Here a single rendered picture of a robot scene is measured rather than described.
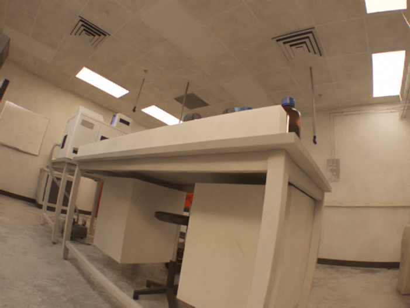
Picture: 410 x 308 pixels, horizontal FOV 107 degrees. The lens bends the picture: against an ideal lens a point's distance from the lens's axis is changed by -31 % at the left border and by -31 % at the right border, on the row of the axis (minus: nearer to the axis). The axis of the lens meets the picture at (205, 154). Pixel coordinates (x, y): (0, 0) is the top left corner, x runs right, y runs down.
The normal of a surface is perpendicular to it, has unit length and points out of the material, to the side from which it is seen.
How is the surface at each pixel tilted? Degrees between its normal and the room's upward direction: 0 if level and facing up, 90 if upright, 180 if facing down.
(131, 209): 90
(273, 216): 90
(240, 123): 90
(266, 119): 90
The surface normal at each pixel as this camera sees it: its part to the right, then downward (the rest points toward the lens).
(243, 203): -0.62, -0.30
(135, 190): 0.77, -0.04
